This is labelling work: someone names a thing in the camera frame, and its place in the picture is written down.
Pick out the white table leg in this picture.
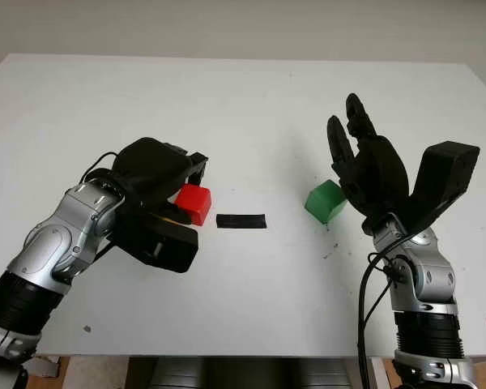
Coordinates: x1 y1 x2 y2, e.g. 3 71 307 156
26 356 62 378
370 357 394 389

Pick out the red block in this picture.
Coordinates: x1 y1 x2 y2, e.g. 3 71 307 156
174 184 213 227

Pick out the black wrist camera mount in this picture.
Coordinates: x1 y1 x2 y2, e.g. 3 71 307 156
400 141 481 236
113 202 199 275

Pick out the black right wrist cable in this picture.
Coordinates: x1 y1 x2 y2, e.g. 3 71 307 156
356 230 414 389

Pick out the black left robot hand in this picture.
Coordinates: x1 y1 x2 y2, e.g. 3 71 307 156
111 136 210 226

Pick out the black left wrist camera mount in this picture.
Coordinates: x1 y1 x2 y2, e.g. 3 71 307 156
113 202 199 275

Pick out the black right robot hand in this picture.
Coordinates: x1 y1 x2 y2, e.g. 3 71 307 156
326 92 410 236

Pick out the dark robot torso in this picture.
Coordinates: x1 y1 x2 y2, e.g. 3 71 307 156
127 356 353 389

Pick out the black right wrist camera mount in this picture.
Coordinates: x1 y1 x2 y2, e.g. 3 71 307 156
400 141 481 236

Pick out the black tape strip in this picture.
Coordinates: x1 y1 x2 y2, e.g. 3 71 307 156
215 213 267 231

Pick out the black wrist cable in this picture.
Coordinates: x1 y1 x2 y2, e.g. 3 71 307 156
356 230 414 389
79 151 121 183

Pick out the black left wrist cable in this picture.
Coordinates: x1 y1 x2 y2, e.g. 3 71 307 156
79 151 121 183

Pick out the green block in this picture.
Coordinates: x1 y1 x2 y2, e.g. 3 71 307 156
305 180 347 225

